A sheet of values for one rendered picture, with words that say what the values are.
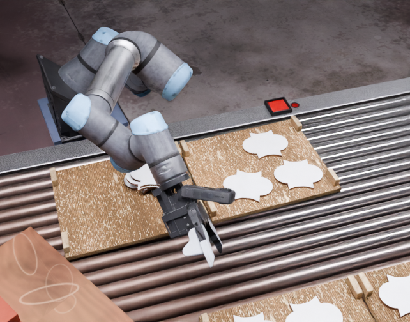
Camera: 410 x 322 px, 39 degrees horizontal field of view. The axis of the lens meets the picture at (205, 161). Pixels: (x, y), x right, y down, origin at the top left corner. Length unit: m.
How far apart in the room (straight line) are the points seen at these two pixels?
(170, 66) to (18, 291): 0.71
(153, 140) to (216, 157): 0.63
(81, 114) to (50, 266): 0.40
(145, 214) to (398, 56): 2.85
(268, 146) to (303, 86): 1.93
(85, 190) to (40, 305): 0.48
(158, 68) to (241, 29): 2.74
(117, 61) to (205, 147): 0.52
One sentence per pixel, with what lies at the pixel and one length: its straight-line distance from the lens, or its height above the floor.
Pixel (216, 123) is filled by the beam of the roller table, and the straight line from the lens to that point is 2.03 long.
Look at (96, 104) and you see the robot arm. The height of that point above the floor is 1.40.
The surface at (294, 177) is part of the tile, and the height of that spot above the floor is 0.94.
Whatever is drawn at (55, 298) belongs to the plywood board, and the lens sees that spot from 1.45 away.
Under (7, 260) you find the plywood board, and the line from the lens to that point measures 1.55.
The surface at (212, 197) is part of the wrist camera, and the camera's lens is 1.25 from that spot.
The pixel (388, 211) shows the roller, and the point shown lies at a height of 0.91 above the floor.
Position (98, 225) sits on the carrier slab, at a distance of 1.70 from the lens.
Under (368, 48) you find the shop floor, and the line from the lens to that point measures 4.27.
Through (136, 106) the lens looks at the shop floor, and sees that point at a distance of 3.63.
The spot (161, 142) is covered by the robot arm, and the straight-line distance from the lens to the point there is 1.26.
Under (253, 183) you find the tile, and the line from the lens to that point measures 1.78.
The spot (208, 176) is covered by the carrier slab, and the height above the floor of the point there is 0.94.
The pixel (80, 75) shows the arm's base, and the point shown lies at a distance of 2.07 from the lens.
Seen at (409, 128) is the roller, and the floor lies 0.92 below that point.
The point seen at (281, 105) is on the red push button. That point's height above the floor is 0.93.
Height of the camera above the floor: 2.20
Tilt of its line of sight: 43 degrees down
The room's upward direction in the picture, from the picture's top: 1 degrees counter-clockwise
